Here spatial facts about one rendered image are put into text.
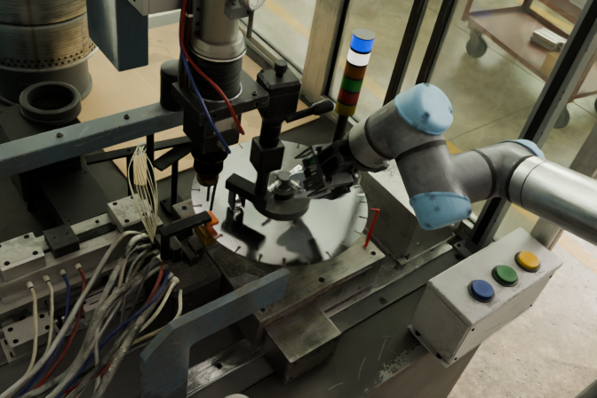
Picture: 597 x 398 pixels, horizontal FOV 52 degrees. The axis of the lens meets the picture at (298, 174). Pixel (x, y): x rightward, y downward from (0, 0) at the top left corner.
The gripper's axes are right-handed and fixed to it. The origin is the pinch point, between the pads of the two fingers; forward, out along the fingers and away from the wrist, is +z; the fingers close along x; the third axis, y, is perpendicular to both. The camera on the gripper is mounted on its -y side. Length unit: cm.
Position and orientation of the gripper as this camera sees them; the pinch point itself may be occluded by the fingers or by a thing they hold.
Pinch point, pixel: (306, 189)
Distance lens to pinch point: 111.7
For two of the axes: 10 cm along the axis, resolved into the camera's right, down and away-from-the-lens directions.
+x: 3.1, 9.3, -2.2
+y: -7.9, 1.2, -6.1
